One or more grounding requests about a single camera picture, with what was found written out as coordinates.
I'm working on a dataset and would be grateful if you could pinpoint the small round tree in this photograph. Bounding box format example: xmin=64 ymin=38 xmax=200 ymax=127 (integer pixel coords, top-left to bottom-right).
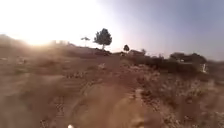
xmin=123 ymin=44 xmax=131 ymax=53

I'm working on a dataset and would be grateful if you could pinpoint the brown dirt ground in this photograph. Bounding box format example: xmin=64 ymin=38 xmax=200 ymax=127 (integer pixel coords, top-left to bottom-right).
xmin=0 ymin=34 xmax=224 ymax=128

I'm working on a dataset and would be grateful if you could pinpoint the row of dark bushes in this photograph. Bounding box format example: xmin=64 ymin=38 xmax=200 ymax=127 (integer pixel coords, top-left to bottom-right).
xmin=126 ymin=51 xmax=209 ymax=75

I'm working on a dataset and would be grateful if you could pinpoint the large dark tree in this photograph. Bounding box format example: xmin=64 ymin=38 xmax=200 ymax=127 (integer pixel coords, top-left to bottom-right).
xmin=93 ymin=28 xmax=113 ymax=51

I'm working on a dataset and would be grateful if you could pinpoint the small thin tree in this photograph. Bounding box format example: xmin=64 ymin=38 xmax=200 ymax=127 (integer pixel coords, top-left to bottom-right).
xmin=80 ymin=36 xmax=91 ymax=47

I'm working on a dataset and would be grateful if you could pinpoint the low building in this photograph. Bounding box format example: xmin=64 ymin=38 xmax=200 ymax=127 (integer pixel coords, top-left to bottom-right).
xmin=128 ymin=49 xmax=145 ymax=58

